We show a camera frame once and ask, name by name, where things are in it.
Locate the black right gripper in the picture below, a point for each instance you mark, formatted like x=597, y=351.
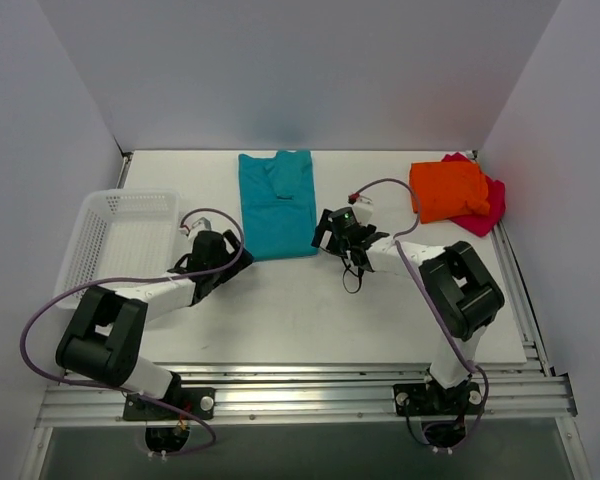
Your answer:
x=327, y=234

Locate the aluminium front rail frame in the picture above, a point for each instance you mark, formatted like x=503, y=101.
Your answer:
x=278, y=394

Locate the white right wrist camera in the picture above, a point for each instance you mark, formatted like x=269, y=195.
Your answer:
x=362, y=207

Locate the orange folded t shirt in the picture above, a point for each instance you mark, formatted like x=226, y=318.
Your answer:
x=448, y=189

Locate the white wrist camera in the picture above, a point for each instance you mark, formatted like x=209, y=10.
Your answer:
x=190, y=231
x=362, y=207

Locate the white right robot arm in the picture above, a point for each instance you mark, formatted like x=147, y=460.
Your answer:
x=456, y=285

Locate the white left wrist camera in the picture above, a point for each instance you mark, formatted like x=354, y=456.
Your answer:
x=190, y=231

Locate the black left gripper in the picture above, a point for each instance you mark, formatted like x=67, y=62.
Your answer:
x=230, y=248

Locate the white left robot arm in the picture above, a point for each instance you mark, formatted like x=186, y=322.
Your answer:
x=102, y=341

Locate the pink folded t shirt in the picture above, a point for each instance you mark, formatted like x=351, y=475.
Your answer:
x=481, y=225

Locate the aluminium right side rail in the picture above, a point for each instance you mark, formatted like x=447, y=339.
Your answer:
x=519, y=298

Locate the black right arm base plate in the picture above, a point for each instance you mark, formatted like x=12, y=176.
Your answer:
x=431, y=399

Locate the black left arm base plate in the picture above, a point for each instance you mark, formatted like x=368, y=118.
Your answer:
x=199, y=401

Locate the teal t shirt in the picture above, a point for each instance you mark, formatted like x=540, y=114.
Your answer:
x=278, y=205

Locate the white plastic basket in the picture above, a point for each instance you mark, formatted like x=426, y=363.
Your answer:
x=121, y=233

